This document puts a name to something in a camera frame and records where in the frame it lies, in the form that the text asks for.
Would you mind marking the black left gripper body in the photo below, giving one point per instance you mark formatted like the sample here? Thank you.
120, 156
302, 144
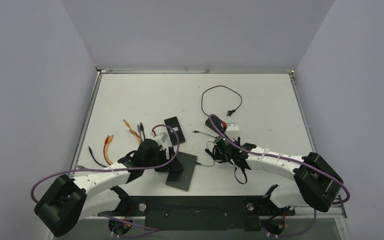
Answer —
160, 157

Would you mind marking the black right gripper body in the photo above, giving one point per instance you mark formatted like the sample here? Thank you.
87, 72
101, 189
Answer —
221, 153

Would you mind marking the large black network switch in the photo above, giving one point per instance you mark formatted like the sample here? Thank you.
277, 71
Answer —
182, 179

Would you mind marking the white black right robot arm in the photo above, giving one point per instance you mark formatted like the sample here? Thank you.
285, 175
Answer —
315, 182

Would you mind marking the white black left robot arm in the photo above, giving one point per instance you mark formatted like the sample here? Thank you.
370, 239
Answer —
68, 200

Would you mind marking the black power adapter brick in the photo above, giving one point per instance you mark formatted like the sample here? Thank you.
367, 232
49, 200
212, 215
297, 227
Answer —
215, 124

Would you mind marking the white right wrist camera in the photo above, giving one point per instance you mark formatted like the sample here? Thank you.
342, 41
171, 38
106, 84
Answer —
232, 131

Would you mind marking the small black labelled switch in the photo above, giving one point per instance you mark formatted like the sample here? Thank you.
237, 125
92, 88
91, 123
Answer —
175, 127

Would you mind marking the black mounting base plate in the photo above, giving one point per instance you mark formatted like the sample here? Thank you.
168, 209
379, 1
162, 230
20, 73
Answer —
200, 213

